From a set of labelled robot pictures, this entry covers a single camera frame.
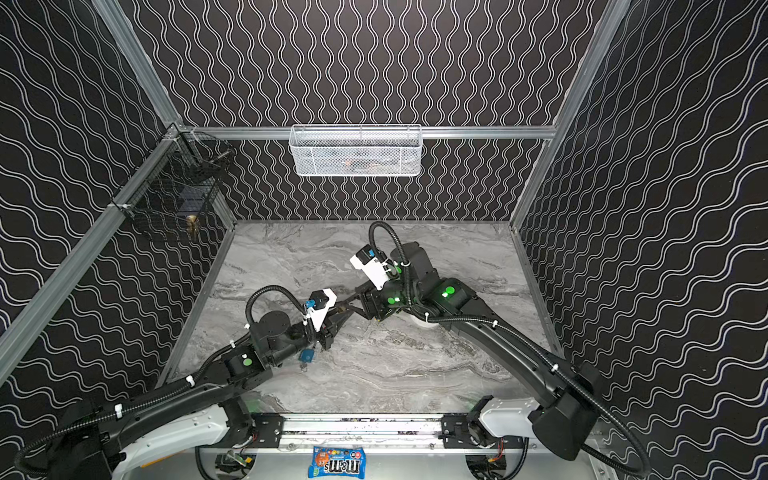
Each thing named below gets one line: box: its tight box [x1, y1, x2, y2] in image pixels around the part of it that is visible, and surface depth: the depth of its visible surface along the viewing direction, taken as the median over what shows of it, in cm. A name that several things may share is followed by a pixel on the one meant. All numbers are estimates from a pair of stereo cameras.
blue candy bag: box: [308, 446, 367, 478], surface depth 71 cm
